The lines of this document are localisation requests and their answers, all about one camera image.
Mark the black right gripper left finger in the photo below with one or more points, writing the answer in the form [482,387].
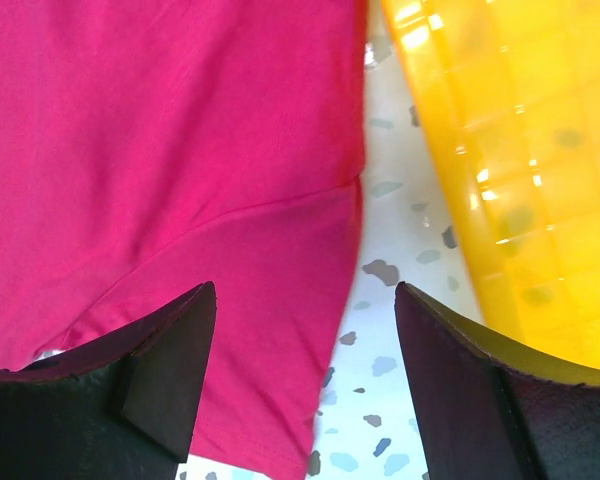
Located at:
[122,406]

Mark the magenta pink t-shirt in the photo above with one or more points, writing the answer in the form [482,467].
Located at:
[147,147]

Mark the yellow plastic tray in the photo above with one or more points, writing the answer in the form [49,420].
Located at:
[508,96]

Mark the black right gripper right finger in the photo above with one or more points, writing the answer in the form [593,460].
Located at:
[490,407]

